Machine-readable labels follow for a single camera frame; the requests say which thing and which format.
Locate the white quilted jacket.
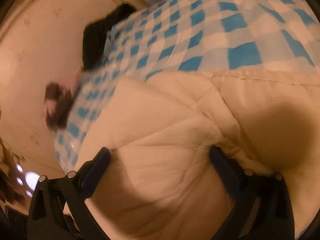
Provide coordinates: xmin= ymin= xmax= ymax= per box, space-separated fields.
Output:
xmin=77 ymin=69 xmax=319 ymax=239

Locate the pink and brown garment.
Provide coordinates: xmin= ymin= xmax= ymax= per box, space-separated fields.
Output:
xmin=44 ymin=82 xmax=76 ymax=131

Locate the blue checkered bagged quilt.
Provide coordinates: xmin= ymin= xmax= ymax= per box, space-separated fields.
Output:
xmin=55 ymin=0 xmax=319 ymax=172

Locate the black garment by wall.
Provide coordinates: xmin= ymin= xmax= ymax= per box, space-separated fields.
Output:
xmin=82 ymin=3 xmax=137 ymax=72

